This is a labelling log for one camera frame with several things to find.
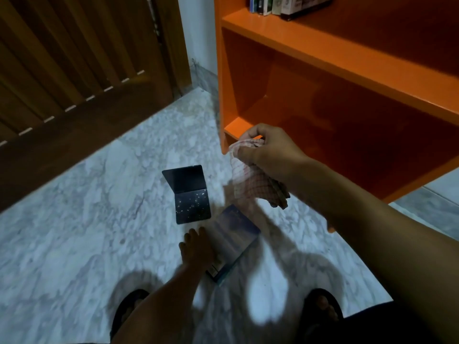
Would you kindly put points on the person's right hand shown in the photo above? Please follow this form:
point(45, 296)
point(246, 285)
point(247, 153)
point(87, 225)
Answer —
point(278, 154)

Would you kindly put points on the person's left hand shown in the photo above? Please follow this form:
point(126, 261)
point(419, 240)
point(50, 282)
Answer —
point(196, 251)

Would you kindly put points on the person's left fingers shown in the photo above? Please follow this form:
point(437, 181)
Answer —
point(193, 237)

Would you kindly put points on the person's right thumb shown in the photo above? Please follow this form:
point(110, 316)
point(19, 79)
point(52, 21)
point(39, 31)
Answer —
point(251, 154)

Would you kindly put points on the red checked cloth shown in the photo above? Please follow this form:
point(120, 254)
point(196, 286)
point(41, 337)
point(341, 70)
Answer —
point(251, 182)

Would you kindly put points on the person's right forearm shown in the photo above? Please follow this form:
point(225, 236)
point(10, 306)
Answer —
point(376, 240)

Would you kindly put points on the person's left forearm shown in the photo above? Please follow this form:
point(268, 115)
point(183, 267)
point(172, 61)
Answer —
point(161, 311)

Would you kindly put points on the blue book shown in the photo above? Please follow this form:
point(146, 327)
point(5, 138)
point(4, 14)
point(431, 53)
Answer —
point(235, 234)

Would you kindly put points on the open dark book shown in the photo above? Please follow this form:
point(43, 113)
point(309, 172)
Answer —
point(188, 193)

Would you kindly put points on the black sandal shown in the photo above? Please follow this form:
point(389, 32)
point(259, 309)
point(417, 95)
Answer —
point(321, 313)
point(127, 309)

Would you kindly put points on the orange bookshelf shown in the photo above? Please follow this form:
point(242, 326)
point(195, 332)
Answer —
point(340, 89)

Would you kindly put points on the row of books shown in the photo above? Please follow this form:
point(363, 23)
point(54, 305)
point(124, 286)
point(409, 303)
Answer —
point(287, 5)

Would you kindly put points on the metal door hinge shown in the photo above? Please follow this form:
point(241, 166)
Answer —
point(153, 17)

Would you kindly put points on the brown wooden door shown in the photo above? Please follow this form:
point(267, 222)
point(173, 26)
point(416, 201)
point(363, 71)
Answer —
point(71, 82)

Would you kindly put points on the black shorts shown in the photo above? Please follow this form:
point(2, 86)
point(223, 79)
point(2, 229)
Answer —
point(387, 324)

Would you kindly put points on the brown wooden door frame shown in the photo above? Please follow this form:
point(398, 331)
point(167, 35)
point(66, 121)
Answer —
point(175, 42)

